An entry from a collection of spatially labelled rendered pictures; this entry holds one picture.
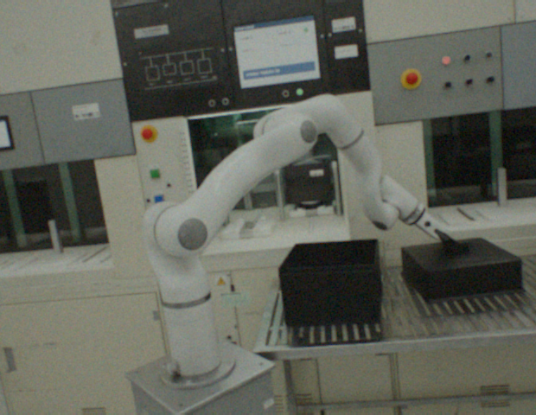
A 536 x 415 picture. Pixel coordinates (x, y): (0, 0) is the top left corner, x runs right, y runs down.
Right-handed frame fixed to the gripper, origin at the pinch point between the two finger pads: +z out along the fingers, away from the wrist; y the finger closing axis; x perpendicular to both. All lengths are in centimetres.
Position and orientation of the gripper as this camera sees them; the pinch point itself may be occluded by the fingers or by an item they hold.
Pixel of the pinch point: (451, 244)
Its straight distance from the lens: 170.8
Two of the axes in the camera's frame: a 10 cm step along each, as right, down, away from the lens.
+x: -6.1, 7.8, 1.3
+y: -0.2, -1.8, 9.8
